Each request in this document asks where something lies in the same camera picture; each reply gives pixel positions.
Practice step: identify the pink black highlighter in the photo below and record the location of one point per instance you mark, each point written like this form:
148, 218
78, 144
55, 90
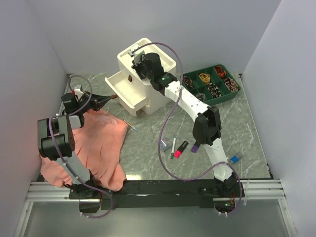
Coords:
181, 148

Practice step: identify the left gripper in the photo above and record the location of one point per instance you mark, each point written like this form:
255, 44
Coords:
98, 101

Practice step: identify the blue long nib marker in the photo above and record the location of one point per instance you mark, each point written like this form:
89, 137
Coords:
131, 126

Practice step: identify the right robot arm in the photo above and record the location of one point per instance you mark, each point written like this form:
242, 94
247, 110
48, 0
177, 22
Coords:
207, 124

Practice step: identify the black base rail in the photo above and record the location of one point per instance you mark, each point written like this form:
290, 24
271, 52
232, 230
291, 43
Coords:
203, 193

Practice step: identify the pink fabric garment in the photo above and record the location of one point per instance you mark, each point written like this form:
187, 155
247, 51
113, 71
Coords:
98, 146

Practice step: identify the green compartment tray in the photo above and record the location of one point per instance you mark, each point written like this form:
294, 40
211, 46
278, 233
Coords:
212, 85

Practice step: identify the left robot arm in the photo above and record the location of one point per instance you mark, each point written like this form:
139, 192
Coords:
56, 140

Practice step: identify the white drawer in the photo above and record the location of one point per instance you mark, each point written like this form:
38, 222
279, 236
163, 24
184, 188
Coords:
122, 91

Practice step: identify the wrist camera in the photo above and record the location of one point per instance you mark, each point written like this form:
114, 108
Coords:
78, 91
135, 50

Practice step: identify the white drawer organizer box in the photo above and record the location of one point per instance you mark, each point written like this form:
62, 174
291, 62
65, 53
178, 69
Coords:
142, 87

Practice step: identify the blue grey tape roll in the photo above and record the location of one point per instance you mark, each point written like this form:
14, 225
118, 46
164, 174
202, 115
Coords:
236, 158

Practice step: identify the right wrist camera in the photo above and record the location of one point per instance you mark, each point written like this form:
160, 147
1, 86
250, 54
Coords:
135, 50

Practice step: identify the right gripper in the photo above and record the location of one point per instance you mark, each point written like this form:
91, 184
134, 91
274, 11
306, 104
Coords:
137, 66

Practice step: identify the purple black highlighter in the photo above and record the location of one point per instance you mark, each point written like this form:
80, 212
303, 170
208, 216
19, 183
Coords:
195, 147

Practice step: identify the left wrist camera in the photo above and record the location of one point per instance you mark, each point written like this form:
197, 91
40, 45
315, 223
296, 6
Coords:
78, 91

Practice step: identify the white green-tipped marker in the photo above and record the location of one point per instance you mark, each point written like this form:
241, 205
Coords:
173, 148

